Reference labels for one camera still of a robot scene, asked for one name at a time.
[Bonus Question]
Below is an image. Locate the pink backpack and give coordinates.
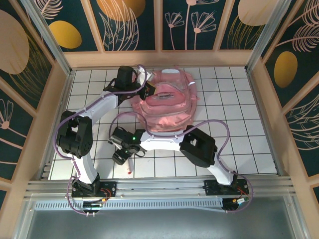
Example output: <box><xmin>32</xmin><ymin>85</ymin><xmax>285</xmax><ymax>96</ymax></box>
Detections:
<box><xmin>131</xmin><ymin>66</ymin><xmax>200</xmax><ymax>133</ymax></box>

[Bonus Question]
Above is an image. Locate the grey metal sheet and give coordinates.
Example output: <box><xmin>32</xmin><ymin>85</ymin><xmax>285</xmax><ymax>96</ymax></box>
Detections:
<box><xmin>14</xmin><ymin>196</ymin><xmax>309</xmax><ymax>239</ymax></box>

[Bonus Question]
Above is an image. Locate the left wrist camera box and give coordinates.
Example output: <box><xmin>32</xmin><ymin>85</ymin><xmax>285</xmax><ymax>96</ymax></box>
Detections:
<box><xmin>137</xmin><ymin>69</ymin><xmax>154</xmax><ymax>83</ymax></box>

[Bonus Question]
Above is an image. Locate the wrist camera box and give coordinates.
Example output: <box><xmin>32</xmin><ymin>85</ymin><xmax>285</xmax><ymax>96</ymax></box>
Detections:
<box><xmin>108</xmin><ymin>135</ymin><xmax>123</xmax><ymax>150</ymax></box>
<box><xmin>137</xmin><ymin>69</ymin><xmax>154</xmax><ymax>83</ymax></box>

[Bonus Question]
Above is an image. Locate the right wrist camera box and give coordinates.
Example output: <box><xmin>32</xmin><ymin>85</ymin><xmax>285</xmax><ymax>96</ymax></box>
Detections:
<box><xmin>108</xmin><ymin>135</ymin><xmax>123</xmax><ymax>150</ymax></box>

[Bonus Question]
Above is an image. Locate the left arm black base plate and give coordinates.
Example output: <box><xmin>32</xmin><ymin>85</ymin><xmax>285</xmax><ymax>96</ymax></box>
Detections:
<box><xmin>71</xmin><ymin>181</ymin><xmax>117</xmax><ymax>199</ymax></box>

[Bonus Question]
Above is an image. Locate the aluminium mounting rail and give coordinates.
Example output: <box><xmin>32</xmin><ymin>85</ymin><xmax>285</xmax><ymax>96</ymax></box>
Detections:
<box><xmin>24</xmin><ymin>177</ymin><xmax>296</xmax><ymax>200</ymax></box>

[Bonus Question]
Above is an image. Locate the aluminium side rail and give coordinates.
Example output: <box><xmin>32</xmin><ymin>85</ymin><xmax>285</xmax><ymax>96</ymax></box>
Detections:
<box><xmin>39</xmin><ymin>71</ymin><xmax>75</xmax><ymax>180</ymax></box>
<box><xmin>246</xmin><ymin>67</ymin><xmax>287</xmax><ymax>178</ymax></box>

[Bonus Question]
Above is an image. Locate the grey slotted cable duct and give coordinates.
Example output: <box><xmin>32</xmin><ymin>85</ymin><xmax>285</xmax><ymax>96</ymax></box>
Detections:
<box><xmin>33</xmin><ymin>199</ymin><xmax>225</xmax><ymax>212</ymax></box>

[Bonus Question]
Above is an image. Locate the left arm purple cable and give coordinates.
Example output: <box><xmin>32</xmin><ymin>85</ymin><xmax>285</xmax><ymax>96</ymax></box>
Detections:
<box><xmin>54</xmin><ymin>64</ymin><xmax>148</xmax><ymax>215</ymax></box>

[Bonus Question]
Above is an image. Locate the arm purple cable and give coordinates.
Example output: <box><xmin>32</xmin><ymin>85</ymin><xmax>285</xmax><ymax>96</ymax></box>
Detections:
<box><xmin>109</xmin><ymin>112</ymin><xmax>255</xmax><ymax>215</ymax></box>
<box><xmin>54</xmin><ymin>64</ymin><xmax>148</xmax><ymax>215</ymax></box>

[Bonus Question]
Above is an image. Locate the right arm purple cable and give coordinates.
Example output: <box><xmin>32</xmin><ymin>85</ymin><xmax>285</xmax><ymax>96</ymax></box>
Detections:
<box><xmin>109</xmin><ymin>112</ymin><xmax>255</xmax><ymax>215</ymax></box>

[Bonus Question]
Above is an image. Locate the aluminium frame post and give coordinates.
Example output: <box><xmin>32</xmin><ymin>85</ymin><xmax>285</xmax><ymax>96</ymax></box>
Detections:
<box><xmin>245</xmin><ymin>0</ymin><xmax>291</xmax><ymax>73</ymax></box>
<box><xmin>21</xmin><ymin>0</ymin><xmax>73</xmax><ymax>75</ymax></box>

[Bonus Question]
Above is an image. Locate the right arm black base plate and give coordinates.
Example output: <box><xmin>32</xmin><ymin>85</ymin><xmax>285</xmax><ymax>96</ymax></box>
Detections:
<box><xmin>204</xmin><ymin>179</ymin><xmax>250</xmax><ymax>197</ymax></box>

